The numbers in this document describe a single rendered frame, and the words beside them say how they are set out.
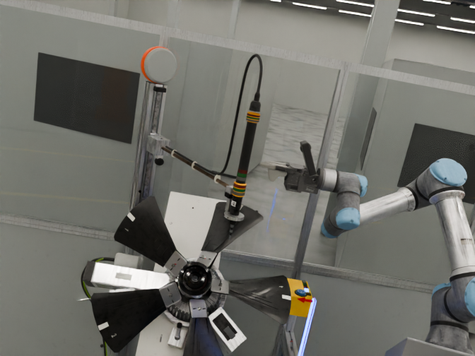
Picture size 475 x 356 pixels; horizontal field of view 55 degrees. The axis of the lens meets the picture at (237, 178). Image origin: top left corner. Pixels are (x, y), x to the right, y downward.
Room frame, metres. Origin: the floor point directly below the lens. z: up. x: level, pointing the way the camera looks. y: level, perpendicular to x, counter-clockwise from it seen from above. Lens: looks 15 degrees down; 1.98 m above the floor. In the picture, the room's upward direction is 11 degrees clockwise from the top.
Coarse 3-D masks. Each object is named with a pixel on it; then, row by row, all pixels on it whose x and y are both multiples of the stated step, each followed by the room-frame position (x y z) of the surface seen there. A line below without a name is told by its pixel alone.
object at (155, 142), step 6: (150, 138) 1.96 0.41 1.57; (156, 138) 1.93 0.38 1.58; (162, 138) 1.95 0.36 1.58; (150, 144) 1.95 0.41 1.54; (156, 144) 1.91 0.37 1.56; (162, 144) 1.93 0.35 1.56; (168, 144) 1.95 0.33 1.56; (150, 150) 1.94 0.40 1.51; (156, 150) 1.91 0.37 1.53; (162, 150) 1.93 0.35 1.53
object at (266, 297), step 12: (276, 276) 1.58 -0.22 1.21; (240, 288) 1.47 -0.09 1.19; (252, 288) 1.49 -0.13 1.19; (264, 288) 1.50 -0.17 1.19; (276, 288) 1.51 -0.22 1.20; (288, 288) 1.52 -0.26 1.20; (240, 300) 1.42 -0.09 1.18; (252, 300) 1.43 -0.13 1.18; (264, 300) 1.44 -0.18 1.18; (276, 300) 1.45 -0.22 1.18; (288, 300) 1.47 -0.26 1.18; (264, 312) 1.39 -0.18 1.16; (276, 312) 1.41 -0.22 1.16; (288, 312) 1.42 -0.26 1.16
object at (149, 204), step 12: (144, 204) 1.58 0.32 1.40; (156, 204) 1.57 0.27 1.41; (144, 216) 1.56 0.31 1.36; (156, 216) 1.55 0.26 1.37; (120, 228) 1.57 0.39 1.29; (132, 228) 1.56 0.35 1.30; (144, 228) 1.55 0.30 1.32; (156, 228) 1.54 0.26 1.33; (120, 240) 1.56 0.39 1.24; (132, 240) 1.55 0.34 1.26; (144, 240) 1.54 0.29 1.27; (156, 240) 1.53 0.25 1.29; (168, 240) 1.51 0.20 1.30; (144, 252) 1.54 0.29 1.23; (156, 252) 1.52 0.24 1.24; (168, 252) 1.51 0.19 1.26
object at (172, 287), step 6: (174, 282) 1.43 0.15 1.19; (162, 288) 1.41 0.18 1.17; (168, 288) 1.42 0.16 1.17; (174, 288) 1.43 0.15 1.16; (162, 294) 1.41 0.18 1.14; (168, 294) 1.43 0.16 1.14; (174, 294) 1.44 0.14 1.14; (168, 300) 1.43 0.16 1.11; (174, 300) 1.44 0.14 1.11; (168, 306) 1.43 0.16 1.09
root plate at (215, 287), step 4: (212, 280) 1.50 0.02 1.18; (216, 280) 1.51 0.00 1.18; (220, 280) 1.52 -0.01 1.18; (224, 280) 1.52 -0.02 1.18; (212, 284) 1.48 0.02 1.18; (216, 284) 1.49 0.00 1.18; (224, 284) 1.50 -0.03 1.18; (228, 284) 1.50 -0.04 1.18; (212, 288) 1.45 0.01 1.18; (216, 288) 1.45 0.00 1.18; (224, 288) 1.47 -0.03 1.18; (228, 288) 1.47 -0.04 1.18; (224, 292) 1.44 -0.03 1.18
